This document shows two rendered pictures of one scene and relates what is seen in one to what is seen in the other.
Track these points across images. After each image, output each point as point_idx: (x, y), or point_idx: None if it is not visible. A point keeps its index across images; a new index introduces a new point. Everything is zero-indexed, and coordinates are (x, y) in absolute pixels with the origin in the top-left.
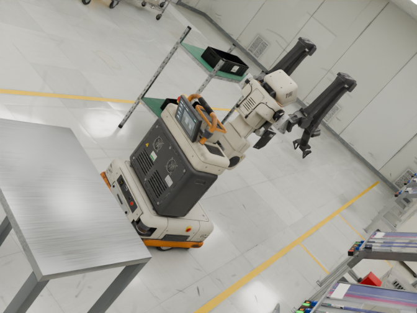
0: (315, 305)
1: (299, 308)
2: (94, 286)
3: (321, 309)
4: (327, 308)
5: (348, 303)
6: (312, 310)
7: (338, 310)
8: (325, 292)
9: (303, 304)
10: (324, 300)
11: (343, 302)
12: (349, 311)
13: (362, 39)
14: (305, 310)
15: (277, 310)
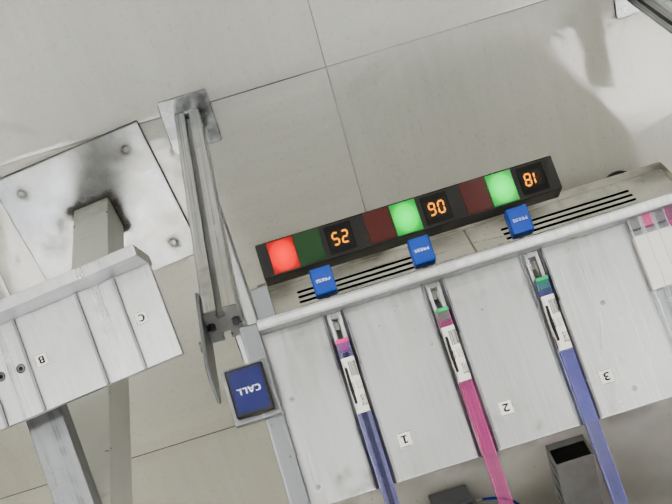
0: (456, 261)
1: (434, 196)
2: None
3: (479, 280)
4: (508, 299)
5: (640, 334)
6: (401, 279)
7: (530, 342)
8: (639, 204)
9: (492, 181)
10: (592, 232)
11: (637, 309)
12: (552, 385)
13: None
14: (407, 242)
15: (102, 273)
